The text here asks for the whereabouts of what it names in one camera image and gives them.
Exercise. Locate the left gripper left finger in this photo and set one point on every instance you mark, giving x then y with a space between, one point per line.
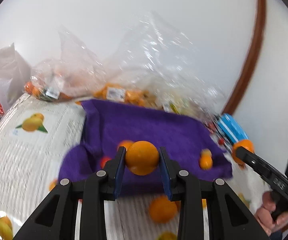
55 217

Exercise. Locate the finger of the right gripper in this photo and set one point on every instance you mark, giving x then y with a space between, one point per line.
261 167

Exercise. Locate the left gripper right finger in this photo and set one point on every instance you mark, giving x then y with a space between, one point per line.
228 217

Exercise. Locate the small orange fruit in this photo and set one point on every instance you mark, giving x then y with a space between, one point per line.
204 203
52 184

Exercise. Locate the small orange kumquat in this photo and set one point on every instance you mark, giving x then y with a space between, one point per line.
206 162

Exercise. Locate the yellow green loquat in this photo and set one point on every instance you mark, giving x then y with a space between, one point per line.
206 151

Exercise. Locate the small red hawthorn fruit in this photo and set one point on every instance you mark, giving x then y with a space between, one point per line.
103 161

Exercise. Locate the large orange mandarin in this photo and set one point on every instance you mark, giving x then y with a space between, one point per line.
125 143

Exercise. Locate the orange mandarin front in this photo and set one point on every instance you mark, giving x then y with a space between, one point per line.
240 149

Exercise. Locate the bag of red fruits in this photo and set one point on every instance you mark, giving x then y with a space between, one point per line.
213 129

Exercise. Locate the red fruit on table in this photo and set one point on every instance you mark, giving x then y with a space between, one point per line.
221 141

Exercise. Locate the blue tissue box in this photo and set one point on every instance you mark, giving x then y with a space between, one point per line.
231 128

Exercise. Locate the plastic bag of yellow fruit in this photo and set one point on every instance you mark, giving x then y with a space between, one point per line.
188 96

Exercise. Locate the purple towel lined tray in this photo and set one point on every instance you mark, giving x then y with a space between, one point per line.
108 123

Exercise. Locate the plastic bag of kumquats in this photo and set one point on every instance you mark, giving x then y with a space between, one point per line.
153 58

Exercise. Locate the plastic bag of oranges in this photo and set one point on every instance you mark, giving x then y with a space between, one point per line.
77 73

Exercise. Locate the white plastic bag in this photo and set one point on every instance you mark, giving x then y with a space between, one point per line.
15 72

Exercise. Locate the brown wooden door frame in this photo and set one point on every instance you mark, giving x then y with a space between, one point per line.
250 62

